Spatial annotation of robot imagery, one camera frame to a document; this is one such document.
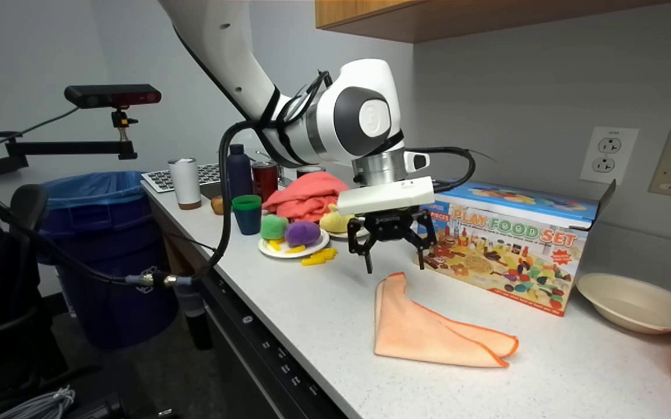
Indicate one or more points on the yellow plush toy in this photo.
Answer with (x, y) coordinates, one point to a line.
(333, 224)

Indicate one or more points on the dark blue bottle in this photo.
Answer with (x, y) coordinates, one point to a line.
(239, 170)

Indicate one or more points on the coral red cloth pile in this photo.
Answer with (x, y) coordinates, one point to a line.
(304, 198)

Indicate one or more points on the green plush pear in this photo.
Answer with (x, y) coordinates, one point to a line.
(272, 230)

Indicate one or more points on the green plastic cup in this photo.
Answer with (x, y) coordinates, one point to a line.
(247, 216)

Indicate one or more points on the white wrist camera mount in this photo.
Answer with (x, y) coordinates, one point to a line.
(384, 196)

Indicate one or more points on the wooden wall cabinet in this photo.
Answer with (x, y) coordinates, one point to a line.
(428, 15)

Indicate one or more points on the white wall outlet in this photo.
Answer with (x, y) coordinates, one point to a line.
(608, 155)

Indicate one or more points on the blue play food box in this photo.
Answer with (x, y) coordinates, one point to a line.
(506, 247)

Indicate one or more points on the shallow round bowl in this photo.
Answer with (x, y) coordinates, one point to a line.
(635, 303)

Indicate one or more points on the under-counter drawer cabinet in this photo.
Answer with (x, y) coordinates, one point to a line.
(272, 365)

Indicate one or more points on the purple plush ball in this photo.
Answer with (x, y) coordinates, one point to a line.
(301, 233)

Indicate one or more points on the white paper plate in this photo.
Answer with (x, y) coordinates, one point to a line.
(308, 249)

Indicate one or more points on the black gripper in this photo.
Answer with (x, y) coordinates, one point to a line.
(389, 224)

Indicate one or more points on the yellow toy fry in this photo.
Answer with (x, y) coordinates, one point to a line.
(317, 257)

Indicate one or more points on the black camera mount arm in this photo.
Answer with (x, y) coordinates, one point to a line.
(57, 148)

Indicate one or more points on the blue recycling bin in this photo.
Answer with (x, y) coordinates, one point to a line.
(110, 257)

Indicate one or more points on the orange microfiber cloth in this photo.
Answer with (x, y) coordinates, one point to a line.
(428, 333)

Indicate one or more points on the black stereo camera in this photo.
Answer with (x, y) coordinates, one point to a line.
(110, 95)

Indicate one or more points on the white tumbler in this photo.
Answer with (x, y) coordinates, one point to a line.
(184, 182)

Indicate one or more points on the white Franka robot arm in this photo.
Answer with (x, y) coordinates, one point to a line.
(219, 39)

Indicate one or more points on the small brown object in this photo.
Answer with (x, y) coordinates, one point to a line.
(218, 205)

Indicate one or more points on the grey computer keyboard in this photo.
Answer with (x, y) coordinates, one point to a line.
(163, 177)

